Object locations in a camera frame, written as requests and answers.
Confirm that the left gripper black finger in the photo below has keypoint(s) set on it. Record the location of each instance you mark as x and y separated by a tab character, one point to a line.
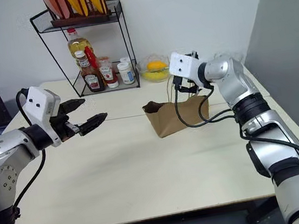
72	104
93	122

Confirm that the clear glass bowl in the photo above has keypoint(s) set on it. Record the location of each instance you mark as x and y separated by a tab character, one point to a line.
144	67

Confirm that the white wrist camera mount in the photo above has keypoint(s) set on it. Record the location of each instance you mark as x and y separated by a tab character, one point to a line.
39	114
183	65

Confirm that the pink plate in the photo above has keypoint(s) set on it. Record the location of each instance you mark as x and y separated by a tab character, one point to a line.
55	4

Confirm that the orange yellow fruit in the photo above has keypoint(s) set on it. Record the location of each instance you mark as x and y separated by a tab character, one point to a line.
156	66

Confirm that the cooking oil bottle red cap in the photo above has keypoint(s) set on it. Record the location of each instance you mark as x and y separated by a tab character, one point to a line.
77	45

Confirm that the white jar with label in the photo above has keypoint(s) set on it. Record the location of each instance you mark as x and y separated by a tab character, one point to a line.
126	72

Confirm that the wooden utensil holder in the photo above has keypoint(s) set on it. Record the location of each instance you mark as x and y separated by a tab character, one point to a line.
80	18

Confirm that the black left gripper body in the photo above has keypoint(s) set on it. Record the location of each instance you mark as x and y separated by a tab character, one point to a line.
60	123

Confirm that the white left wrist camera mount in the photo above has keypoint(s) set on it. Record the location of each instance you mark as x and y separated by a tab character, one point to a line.
39	114

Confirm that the squeeze ketchup bottle red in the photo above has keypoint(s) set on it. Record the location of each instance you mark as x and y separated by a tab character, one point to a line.
106	70

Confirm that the glass ketchup bottle white cap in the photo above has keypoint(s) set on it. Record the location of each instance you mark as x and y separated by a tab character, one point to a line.
91	79

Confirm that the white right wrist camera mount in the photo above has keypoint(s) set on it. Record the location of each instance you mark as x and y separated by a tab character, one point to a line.
183	65

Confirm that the brown paper bag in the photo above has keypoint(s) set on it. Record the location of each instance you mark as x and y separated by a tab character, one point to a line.
172	117

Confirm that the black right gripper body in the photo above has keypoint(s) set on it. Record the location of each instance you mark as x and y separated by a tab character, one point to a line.
186	81

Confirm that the small white jar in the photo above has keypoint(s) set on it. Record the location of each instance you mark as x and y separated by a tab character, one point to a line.
124	60

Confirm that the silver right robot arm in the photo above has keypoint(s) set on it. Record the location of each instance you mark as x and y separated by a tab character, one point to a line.
261	131

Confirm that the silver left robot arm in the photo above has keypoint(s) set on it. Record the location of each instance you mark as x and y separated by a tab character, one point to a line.
4	151

